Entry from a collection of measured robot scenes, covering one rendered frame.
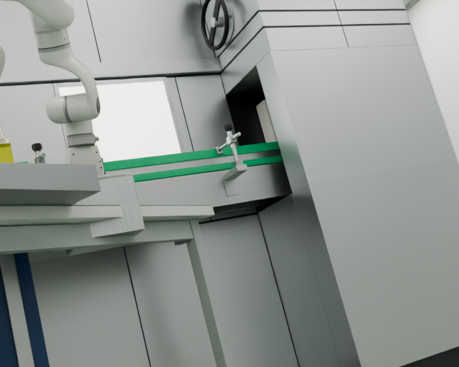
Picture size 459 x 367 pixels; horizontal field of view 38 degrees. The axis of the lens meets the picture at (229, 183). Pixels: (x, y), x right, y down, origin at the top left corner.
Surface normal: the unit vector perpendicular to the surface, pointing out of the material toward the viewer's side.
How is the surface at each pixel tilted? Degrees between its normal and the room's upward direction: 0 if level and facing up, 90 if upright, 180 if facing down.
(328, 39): 90
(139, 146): 90
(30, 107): 90
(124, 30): 90
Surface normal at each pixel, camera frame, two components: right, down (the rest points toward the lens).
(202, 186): 0.42, -0.29
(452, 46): -0.87, 0.13
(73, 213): 0.78, -0.32
